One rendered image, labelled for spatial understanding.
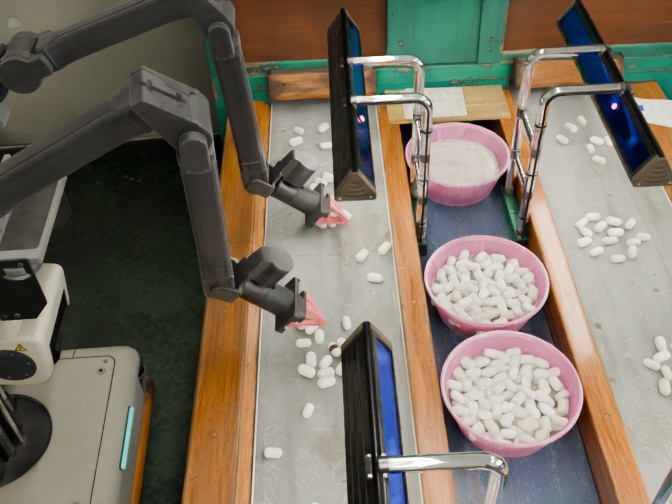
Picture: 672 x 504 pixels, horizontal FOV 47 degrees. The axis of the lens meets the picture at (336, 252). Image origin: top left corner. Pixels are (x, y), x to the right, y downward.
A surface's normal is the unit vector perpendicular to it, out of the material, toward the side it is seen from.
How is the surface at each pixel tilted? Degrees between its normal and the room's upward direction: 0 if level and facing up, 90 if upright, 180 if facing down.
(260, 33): 90
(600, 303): 0
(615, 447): 0
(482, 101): 0
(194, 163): 98
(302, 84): 67
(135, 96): 29
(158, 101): 41
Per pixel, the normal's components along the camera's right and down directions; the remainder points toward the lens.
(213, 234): 0.22, 0.78
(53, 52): 0.26, 0.60
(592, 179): -0.04, -0.71
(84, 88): 0.06, 0.70
